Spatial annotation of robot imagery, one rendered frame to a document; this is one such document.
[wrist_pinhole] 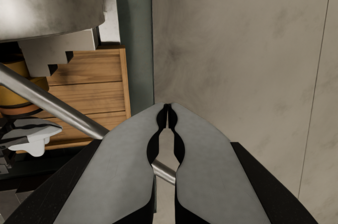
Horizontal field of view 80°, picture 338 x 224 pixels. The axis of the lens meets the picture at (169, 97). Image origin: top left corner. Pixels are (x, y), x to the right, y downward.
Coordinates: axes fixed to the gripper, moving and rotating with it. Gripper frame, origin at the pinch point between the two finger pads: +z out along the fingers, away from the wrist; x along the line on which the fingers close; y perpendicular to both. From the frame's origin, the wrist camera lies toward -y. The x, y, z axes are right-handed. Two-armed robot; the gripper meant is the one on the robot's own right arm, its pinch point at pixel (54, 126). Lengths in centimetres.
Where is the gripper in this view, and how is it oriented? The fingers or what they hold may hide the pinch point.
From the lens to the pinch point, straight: 45.9
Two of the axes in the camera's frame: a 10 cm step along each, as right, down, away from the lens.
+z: 9.8, -0.8, 1.9
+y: -0.1, 8.8, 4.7
